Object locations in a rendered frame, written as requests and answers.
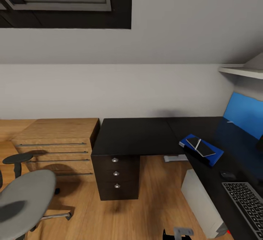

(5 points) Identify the notebook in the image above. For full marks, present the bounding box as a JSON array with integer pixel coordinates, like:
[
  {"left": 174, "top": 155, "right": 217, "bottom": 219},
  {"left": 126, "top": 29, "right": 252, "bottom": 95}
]
[{"left": 186, "top": 137, "right": 215, "bottom": 157}]

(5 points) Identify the mouse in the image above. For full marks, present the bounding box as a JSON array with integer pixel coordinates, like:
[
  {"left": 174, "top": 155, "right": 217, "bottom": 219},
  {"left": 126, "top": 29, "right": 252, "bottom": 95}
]
[{"left": 220, "top": 171, "right": 236, "bottom": 180}]

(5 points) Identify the swivel chair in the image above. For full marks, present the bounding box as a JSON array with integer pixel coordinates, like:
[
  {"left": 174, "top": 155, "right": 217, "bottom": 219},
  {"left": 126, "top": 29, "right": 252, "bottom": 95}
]
[{"left": 0, "top": 153, "right": 72, "bottom": 240}]

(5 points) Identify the folder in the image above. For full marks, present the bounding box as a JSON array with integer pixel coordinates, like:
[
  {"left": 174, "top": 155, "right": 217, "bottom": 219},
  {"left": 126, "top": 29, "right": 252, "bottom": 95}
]
[{"left": 179, "top": 134, "right": 224, "bottom": 166}]

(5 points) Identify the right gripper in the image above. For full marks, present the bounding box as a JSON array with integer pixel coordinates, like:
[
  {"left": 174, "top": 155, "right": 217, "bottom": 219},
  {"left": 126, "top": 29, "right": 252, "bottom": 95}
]
[{"left": 163, "top": 229, "right": 192, "bottom": 240}]

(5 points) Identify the keyboard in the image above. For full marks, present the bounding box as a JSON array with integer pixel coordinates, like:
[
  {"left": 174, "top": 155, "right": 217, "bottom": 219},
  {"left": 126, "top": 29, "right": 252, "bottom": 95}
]
[{"left": 222, "top": 182, "right": 263, "bottom": 240}]

